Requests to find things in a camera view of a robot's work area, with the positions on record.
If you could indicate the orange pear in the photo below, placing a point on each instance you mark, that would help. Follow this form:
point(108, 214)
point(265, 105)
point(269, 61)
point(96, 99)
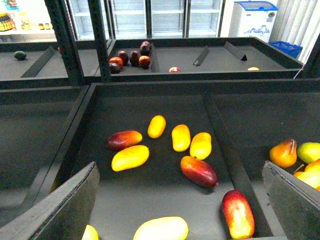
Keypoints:
point(284, 155)

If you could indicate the red yellow mango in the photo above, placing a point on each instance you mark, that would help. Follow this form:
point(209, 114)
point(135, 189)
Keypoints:
point(123, 139)
point(238, 215)

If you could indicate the green yellow pear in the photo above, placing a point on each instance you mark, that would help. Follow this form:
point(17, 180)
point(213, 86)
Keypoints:
point(309, 152)

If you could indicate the white chest freezer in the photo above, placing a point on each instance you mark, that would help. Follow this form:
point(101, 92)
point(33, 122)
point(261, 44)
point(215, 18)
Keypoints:
point(253, 19)

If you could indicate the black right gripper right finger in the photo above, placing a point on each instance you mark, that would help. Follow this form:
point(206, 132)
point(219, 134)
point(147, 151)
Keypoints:
point(295, 203)

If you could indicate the red orange mango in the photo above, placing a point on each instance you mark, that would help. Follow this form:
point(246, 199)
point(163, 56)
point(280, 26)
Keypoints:
point(199, 172)

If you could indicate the pale yellow mango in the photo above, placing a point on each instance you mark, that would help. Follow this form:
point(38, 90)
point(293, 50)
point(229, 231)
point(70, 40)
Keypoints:
point(163, 228)

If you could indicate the dark green avocado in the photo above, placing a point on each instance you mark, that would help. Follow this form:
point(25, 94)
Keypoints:
point(20, 55)

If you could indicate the red apple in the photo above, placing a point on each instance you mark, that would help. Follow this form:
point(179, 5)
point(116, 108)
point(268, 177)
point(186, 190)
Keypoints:
point(174, 69)

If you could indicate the black display stand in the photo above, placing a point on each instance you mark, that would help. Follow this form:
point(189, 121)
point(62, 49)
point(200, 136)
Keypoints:
point(245, 93)

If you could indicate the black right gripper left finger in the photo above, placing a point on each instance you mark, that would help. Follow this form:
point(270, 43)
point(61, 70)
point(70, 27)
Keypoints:
point(62, 215)

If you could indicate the glass door refrigerator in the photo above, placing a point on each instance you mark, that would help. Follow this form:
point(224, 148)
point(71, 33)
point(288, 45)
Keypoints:
point(161, 19)

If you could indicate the blue plastic crate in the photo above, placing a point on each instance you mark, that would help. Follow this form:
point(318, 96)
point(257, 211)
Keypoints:
point(291, 49)

